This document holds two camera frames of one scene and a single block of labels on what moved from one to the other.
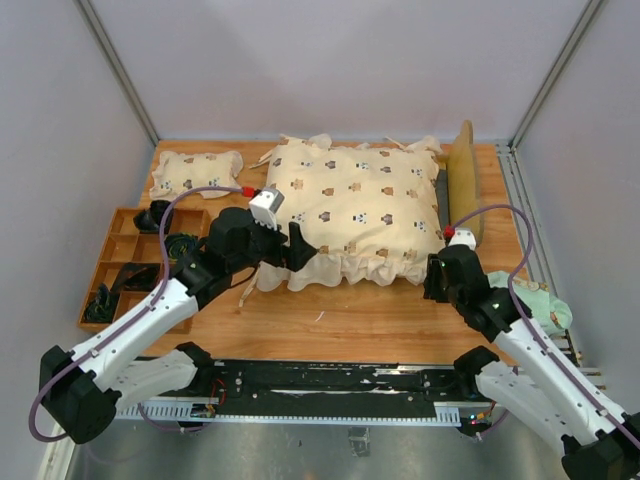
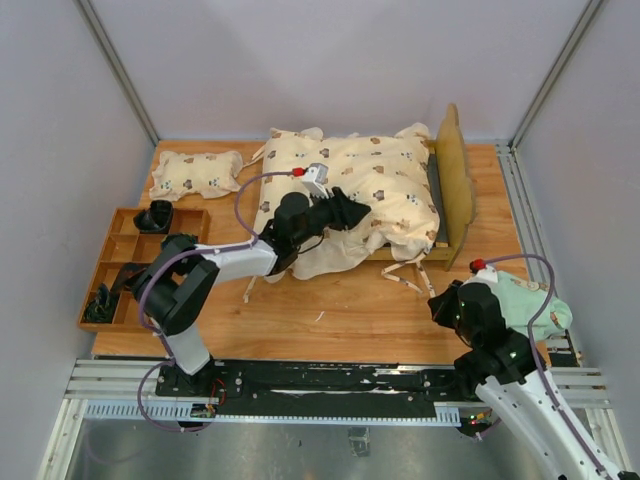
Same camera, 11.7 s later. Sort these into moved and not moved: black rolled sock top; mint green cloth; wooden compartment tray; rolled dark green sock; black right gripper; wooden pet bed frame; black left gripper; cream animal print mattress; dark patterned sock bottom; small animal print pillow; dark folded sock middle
Moved: wooden pet bed frame; black left gripper; cream animal print mattress; black right gripper
Not moved: dark folded sock middle; dark patterned sock bottom; small animal print pillow; black rolled sock top; rolled dark green sock; wooden compartment tray; mint green cloth
